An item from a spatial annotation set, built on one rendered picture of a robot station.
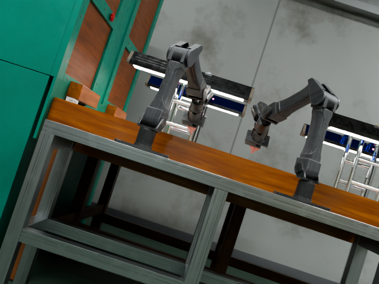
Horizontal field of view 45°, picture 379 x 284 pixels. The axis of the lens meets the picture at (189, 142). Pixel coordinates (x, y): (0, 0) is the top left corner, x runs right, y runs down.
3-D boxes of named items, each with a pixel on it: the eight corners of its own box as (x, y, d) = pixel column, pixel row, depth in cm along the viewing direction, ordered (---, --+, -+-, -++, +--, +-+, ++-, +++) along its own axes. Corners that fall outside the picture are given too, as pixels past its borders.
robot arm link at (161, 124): (146, 112, 170) (140, 109, 165) (167, 119, 167) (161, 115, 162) (141, 129, 170) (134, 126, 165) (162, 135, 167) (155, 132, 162)
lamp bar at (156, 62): (251, 101, 213) (256, 86, 213) (125, 61, 217) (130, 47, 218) (250, 103, 221) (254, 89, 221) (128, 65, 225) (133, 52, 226)
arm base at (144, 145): (123, 121, 169) (120, 119, 162) (175, 138, 168) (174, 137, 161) (117, 141, 168) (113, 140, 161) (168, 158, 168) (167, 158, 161)
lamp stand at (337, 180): (360, 220, 247) (384, 141, 249) (324, 208, 249) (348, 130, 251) (350, 216, 266) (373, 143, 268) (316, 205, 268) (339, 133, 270)
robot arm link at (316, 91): (261, 106, 190) (321, 71, 168) (277, 113, 195) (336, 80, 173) (263, 132, 184) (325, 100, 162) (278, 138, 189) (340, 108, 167)
